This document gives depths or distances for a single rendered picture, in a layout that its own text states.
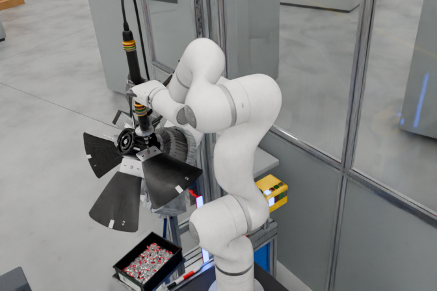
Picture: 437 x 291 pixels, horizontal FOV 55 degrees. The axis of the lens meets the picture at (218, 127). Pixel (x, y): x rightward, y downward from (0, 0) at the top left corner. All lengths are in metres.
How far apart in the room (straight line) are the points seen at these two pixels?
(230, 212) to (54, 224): 2.35
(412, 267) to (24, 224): 2.62
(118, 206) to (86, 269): 1.23
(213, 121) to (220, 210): 0.34
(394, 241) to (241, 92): 1.23
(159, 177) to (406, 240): 1.03
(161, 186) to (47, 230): 1.87
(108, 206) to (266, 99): 1.04
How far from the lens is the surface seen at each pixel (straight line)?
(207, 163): 2.06
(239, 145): 0.97
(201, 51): 0.97
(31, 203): 3.63
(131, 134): 1.73
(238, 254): 1.24
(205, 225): 1.12
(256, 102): 0.90
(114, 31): 4.53
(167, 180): 1.57
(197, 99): 0.87
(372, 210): 1.93
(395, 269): 2.05
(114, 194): 1.78
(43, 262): 3.12
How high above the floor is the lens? 2.14
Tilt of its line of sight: 32 degrees down
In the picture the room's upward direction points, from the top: 4 degrees counter-clockwise
